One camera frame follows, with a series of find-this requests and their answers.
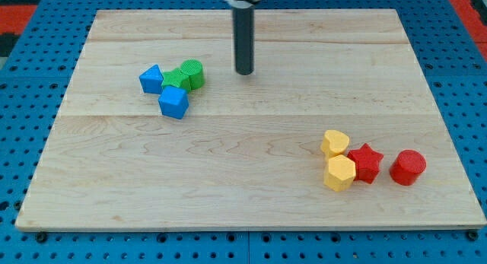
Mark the blue cube block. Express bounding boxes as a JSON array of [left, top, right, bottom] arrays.
[[158, 86, 189, 119]]

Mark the green cylinder block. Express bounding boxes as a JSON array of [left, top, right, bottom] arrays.
[[180, 59, 205, 90]]

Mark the green star block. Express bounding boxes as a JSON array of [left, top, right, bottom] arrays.
[[161, 68, 192, 92]]

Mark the yellow heart block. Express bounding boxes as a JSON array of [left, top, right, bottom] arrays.
[[320, 129, 350, 161]]

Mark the light wooden board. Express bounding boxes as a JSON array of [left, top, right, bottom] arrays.
[[16, 9, 486, 232]]

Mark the blue triangle block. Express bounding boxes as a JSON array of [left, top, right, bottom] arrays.
[[139, 65, 164, 94]]

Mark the yellow hexagon block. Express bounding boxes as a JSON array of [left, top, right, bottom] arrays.
[[323, 154, 356, 192]]

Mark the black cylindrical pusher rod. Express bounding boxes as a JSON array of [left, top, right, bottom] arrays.
[[232, 0, 254, 75]]

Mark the red star block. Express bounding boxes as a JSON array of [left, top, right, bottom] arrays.
[[347, 143, 384, 184]]

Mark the red cylinder block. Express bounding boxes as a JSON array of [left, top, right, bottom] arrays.
[[389, 149, 427, 186]]

